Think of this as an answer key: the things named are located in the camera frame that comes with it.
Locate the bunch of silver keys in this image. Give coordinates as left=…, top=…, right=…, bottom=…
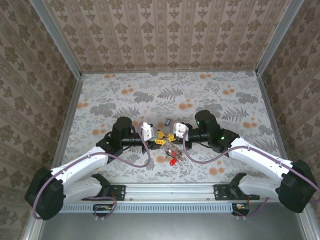
left=162, top=143, right=185, bottom=161

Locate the grey metal panel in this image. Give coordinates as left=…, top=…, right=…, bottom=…
left=39, top=212, right=305, bottom=240

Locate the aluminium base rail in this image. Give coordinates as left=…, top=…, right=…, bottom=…
left=81, top=183, right=283, bottom=203

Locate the aluminium table side rail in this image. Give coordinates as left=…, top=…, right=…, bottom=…
left=256, top=73, right=292, bottom=163
left=53, top=74, right=85, bottom=171

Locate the grey slotted cable duct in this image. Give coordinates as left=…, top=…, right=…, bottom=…
left=61, top=202, right=235, bottom=214

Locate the small circuit board with wires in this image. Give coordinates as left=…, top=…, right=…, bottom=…
left=93, top=203, right=117, bottom=218
left=231, top=202, right=252, bottom=216

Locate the aluminium frame post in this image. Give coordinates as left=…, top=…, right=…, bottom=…
left=255, top=0, right=306, bottom=76
left=28, top=0, right=83, bottom=78

